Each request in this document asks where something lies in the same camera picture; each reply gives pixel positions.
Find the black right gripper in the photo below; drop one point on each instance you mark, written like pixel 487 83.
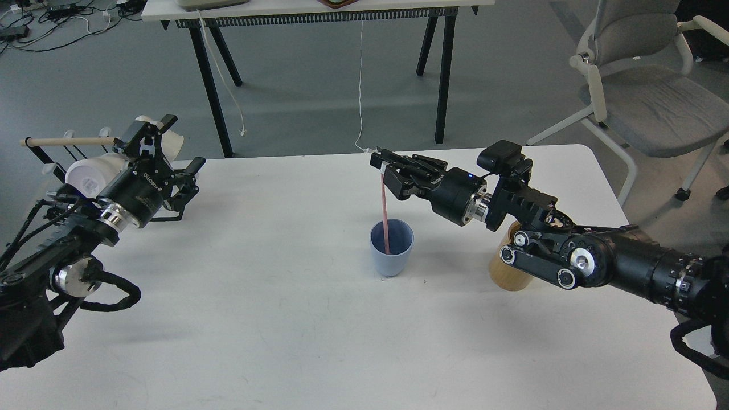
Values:
pixel 454 194

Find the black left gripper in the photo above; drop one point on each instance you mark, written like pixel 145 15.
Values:
pixel 137 193

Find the blue plastic cup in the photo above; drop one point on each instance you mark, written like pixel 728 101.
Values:
pixel 401 243

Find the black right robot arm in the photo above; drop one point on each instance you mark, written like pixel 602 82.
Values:
pixel 550 246

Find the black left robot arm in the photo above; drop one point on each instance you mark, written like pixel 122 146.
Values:
pixel 49 271

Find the cream cup on rack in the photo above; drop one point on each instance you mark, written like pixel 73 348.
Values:
pixel 171 141

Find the white cup on rack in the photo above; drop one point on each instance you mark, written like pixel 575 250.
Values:
pixel 90 176

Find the bamboo cylinder holder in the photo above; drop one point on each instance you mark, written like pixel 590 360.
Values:
pixel 506 276

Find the background white desk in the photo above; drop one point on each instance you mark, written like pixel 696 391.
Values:
pixel 327 88

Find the grey office chair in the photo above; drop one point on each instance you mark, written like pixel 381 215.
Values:
pixel 654 109

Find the black wire cup rack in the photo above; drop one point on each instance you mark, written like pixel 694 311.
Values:
pixel 72 147

